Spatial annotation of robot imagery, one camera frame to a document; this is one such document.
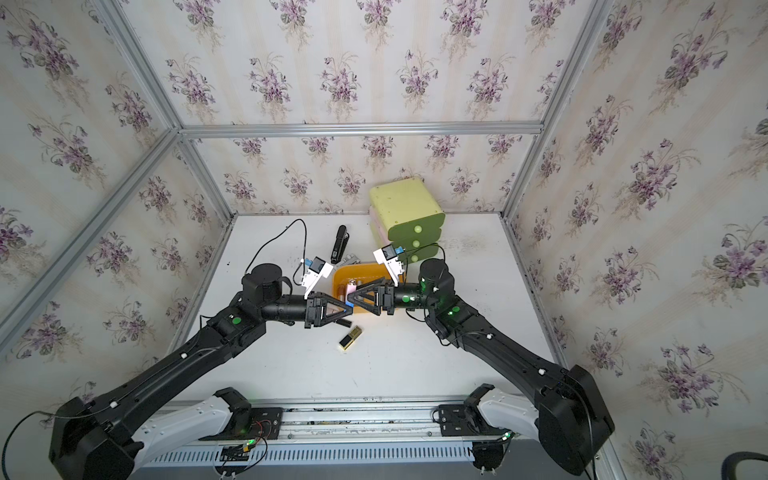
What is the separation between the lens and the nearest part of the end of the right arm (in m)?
0.60

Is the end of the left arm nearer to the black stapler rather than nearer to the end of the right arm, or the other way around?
the end of the right arm

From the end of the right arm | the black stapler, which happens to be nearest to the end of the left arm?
the end of the right arm
